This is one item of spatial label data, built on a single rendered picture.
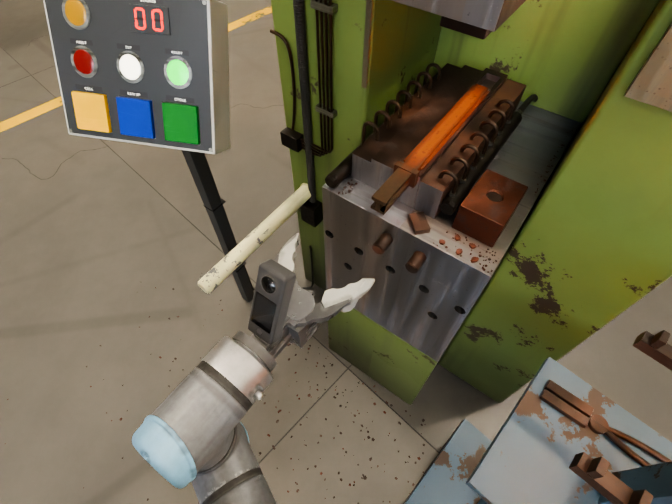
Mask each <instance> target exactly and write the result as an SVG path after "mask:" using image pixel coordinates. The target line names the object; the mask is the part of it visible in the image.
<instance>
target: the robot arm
mask: <svg viewBox="0 0 672 504"><path fill-rule="evenodd" d="M299 240H300V233H296V234H295V235H294V236H293V237H292V238H290V239H289V240H288V242H287V243H286V244H285V245H284V246H283V248H282V249H281V251H280V252H279V254H277V256H276V257H275V259H274V260H273V259H269V260H267V261H265V262H263V263H261V264H260V265H259V269H258V274H257V279H256V285H255V290H254V295H253V301H252V306H251V311H250V317H249V322H248V330H250V331H251V332H253V334H252V335H251V337H250V336H249V335H247V334H246V333H244V332H241V331H239V332H238V333H237V334H236V335H235V336H234V337H233V338H230V337H223V338H222V339H221V341H220V342H219V343H218V344H217V345H216V346H215V347H214V348H213V349H212V350H211V351H210V352H209V353H208V354H207V355H206V356H205V357H204V358H203V359H202V361H201V362H200V363H199V364H198V366H197V367H195V369H194V370H193V371H192V372H191V373H190V374H189V375H188V376H187V377H186V378H185V379H184V380H183V381H182V382H181V383H180V384H179V385H178V386H177V387H176V389H175V390H174V391H173V392H172V393H171V394H170V395H169V396H168V397H167V398H166V399H165V400H164V401H163V402H162V403H161V404H160V405H159V406H158V407H157V409H156V410H155V411H154V412H153V413H152V414H151V415H148V416H147V417H146V418H145V419H144V421H143V423H142V425H141V426H140V427H139V428H138V429H137V430H136V431H135V433H134V434H133V436H132V444H133V446H134V447H135V449H136V450H137V451H138V452H139V453H140V455H141V456H142V457H143V458H144V459H145V460H146V461H147V462H148V463H149V464H150V465H151V466H152V467H153V468H154V469H155V470H156V471H157V472H158V473H159V474H160V475H161V476H163V477H164V478H165V479H166V480H167V481H168V482H169V483H171V484H172V485H173V486H175V487H176V488H179V489H181V488H184V487H186V486H187V484H188V483H189V482H192V485H193V488H194V490H195V493H196V496H197V498H198V501H199V504H277V503H276V501H275V499H274V496H273V494H272V492H271V490H270V488H269V486H268V484H267V482H266V479H265V477H264V475H263V473H262V471H261V468H260V466H259V464H258V461H257V459H256V457H255V455H254V453H253V451H252V449H251V446H250V444H249V437H248V433H247V431H246V429H245V427H244V425H243V424H242V423H241V422H240V420H241V419H242V418H243V416H244V415H245V414H246V413H247V411H248V410H249V409H250V408H251V407H252V405H253V403H254V402H255V401H256V399H258V400H261V399H262V398H263V397H264V394H263V393H262V392H263V391H264V390H265V389H266V387H267V386H268V385H269V384H270V382H271V381H272V380H273V378H272V375H271V373H270V372H271V371H272V370H273V369H274V367H275V366H276V365H277V363H276V361H275V359H276V357H277V356H278V355H279V354H280V353H281V352H282V350H283V349H284V348H285V347H286V346H289V345H291V344H292V343H295V344H296V345H297V346H299V347H300V348H301V349H302V347H303V346H304V345H305V344H306V343H307V341H308V340H309V339H310V338H311V336H312V335H313V334H314V333H315V332H316V330H317V329H318V328H319V327H320V325H321V324H322V323H323V322H326V321H328V320H330V319H332V318H333V317H335V316H336V315H337V314H338V313H339V312H340V311H341V312H343V313H345V312H348V311H351V310H352V309H353V308H354V307H355V305H356V303H357V301H358V299H359V298H361V297H362V296H363V295H364V294H366V293H367V292H368V291H369V290H370V288H371V287H372V285H373V284H374V282H375V279H374V278H361V280H360V281H358V282H357V283H350V284H348V285H347V286H346V287H344V288H341V289H334V288H332V289H329V290H326V291H325V292H324V295H323V298H322V302H319V303H317V304H316V303H315V300H314V291H313V290H310V291H306V290H304V289H303V288H301V287H300V286H298V282H297V280H296V274H295V266H294V262H293V260H294V258H295V257H296V248H297V246H298V245H299ZM315 327H316V328H315ZM314 328H315V329H314ZM313 329H314V330H313ZM311 332H312V333H311ZM310 333H311V334H310ZM309 334H310V335H309ZM308 335H309V336H308ZM288 343H289V344H288ZM287 344H288V345H287Z"/></svg>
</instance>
